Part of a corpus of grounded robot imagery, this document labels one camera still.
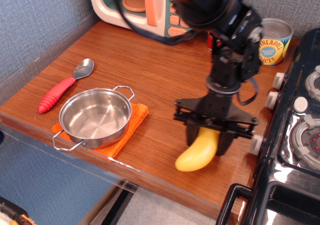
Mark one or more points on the tomato sauce can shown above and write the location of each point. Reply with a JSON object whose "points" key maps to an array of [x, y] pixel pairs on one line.
{"points": [[212, 41]]}

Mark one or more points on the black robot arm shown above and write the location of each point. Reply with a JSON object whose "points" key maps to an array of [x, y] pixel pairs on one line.
{"points": [[237, 31]]}

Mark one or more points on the pineapple slices can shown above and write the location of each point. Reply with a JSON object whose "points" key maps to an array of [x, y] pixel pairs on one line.
{"points": [[274, 44]]}

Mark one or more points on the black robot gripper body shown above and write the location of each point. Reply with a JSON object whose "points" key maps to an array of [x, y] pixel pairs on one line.
{"points": [[215, 111]]}

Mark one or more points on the orange microwave turntable plate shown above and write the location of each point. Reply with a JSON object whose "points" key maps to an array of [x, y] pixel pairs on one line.
{"points": [[134, 5]]}

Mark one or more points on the yellow toy banana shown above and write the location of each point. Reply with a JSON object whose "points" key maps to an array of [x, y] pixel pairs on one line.
{"points": [[201, 152]]}

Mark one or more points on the teal toy microwave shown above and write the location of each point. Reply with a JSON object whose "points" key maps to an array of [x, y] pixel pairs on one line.
{"points": [[160, 17]]}

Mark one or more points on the orange knitted cloth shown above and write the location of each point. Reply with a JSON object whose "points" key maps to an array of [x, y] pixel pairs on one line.
{"points": [[139, 113]]}

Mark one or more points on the black toy stove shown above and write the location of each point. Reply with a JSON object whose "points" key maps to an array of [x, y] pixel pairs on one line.
{"points": [[286, 188]]}

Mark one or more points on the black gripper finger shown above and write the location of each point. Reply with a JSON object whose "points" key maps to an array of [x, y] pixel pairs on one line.
{"points": [[192, 131], [225, 140]]}

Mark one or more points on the stainless steel pot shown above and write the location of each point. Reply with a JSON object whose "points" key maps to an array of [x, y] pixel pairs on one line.
{"points": [[96, 118]]}

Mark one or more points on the red-handled metal spoon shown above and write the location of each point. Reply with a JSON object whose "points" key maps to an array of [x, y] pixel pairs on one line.
{"points": [[83, 70]]}

